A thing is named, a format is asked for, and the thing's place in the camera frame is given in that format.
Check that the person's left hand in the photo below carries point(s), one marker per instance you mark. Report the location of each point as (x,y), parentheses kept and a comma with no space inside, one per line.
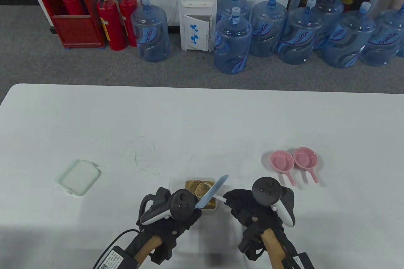
(176,228)

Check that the person's right hand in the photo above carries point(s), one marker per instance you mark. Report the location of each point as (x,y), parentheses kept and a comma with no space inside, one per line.
(243,202)

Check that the white coffee spoon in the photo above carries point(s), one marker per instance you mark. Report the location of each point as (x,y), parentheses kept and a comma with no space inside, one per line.
(220,198)

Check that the clear plastic container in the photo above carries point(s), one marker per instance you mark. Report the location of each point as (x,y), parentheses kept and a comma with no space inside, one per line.
(213,211)

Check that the light blue knife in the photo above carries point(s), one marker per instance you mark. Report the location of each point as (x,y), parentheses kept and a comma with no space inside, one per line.
(214,188)

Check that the white sesame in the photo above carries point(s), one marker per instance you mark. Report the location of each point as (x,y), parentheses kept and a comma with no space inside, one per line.
(191,184)

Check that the clear green-rimmed container lid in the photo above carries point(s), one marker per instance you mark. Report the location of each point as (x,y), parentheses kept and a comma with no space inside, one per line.
(79,177)

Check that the person's left forearm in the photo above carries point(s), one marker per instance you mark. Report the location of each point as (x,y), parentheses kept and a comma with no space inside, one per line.
(148,248)

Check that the person's right forearm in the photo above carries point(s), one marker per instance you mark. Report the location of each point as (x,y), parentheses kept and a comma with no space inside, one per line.
(273,247)

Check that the black white right hand controller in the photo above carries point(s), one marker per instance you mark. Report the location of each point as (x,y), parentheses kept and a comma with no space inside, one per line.
(266,190)

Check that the row of blue water jugs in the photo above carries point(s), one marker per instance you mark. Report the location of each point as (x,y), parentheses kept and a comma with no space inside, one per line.
(233,42)

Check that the red fire extinguisher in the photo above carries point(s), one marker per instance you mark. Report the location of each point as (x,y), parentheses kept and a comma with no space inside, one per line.
(127,10)
(112,26)
(72,5)

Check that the red fire extinguisher cabinet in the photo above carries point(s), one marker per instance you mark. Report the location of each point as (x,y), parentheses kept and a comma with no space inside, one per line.
(75,29)

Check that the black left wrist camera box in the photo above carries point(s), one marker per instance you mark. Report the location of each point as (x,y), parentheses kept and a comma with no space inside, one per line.
(116,259)

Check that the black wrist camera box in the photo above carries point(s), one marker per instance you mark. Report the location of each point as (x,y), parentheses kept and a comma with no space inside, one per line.
(116,259)
(300,262)

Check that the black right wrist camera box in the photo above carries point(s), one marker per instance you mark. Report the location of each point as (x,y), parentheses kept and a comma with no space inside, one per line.
(300,262)

